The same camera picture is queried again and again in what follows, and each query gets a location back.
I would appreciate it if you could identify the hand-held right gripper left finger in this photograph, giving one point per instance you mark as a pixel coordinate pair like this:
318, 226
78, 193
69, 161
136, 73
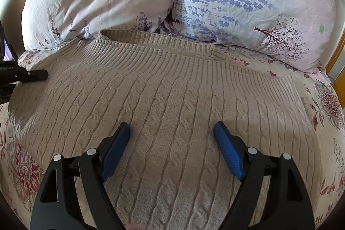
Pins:
116, 151

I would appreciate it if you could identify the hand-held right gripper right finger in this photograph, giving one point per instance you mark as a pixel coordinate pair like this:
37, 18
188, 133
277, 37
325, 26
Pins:
229, 151

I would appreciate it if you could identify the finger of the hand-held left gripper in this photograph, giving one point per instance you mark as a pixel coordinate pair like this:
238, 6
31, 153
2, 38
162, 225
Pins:
36, 76

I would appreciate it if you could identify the floral bed sheet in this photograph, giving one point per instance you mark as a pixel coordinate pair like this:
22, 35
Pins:
323, 116

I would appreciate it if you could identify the wooden framed sliding door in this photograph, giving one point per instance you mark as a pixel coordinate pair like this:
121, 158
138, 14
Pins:
337, 63

